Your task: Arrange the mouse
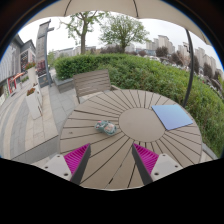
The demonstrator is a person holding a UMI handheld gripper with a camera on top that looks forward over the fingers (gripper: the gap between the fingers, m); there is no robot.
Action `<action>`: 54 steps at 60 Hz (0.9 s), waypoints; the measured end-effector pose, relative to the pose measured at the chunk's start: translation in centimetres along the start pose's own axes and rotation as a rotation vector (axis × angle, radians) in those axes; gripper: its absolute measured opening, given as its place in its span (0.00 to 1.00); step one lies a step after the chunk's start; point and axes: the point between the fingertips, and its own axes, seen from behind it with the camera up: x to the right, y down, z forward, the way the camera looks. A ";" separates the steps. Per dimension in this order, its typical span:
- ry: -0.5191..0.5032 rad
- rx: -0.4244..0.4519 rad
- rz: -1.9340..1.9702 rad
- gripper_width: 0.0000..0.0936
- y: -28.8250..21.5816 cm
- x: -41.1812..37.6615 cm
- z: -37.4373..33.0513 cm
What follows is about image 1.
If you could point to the grey storefront building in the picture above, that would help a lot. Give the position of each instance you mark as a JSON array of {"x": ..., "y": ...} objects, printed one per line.
[{"x": 13, "y": 63}]

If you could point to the thin-crowned tree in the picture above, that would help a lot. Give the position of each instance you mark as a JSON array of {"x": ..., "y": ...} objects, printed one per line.
[{"x": 82, "y": 28}]

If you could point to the green hedge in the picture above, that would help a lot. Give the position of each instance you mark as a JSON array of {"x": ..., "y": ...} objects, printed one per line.
[{"x": 146, "y": 73}]

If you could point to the dark curved umbrella pole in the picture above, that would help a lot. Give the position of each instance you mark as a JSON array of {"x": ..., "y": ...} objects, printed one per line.
[{"x": 190, "y": 70}]

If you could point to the tall grey sign pillar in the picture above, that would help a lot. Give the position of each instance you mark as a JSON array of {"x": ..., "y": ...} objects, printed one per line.
[{"x": 41, "y": 46}]

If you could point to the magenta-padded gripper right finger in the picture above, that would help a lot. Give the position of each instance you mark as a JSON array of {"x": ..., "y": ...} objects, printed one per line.
[{"x": 164, "y": 164}]

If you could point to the blue mouse pad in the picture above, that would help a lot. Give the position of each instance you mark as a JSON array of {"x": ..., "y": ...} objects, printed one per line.
[{"x": 172, "y": 116}]

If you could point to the beige patio umbrella canopy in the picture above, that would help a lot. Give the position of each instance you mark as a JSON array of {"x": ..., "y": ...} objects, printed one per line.
[{"x": 110, "y": 7}]

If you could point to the white planter box with flowers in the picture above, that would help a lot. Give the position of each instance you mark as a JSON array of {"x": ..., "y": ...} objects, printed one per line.
[
  {"x": 32, "y": 74},
  {"x": 33, "y": 103}
]

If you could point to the brown slatted outdoor chair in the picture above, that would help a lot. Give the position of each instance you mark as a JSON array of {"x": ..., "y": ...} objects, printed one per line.
[{"x": 92, "y": 82}]

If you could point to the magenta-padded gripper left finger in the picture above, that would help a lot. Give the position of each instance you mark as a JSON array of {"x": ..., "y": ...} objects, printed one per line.
[{"x": 59, "y": 165}]

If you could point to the transparent green computer mouse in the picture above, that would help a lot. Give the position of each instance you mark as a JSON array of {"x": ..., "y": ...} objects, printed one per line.
[{"x": 106, "y": 127}]

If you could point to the distant apartment buildings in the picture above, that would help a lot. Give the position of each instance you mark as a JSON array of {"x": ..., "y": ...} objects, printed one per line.
[{"x": 165, "y": 41}]

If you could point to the round-crowned tree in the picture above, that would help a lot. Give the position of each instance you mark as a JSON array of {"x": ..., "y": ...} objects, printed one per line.
[{"x": 123, "y": 30}]

